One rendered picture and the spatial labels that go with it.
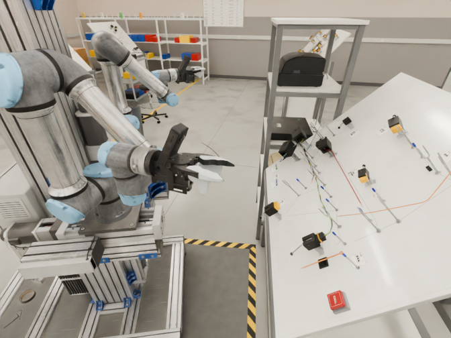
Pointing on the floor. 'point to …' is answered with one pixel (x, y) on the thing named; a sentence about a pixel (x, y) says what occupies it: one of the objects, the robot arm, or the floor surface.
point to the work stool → (149, 105)
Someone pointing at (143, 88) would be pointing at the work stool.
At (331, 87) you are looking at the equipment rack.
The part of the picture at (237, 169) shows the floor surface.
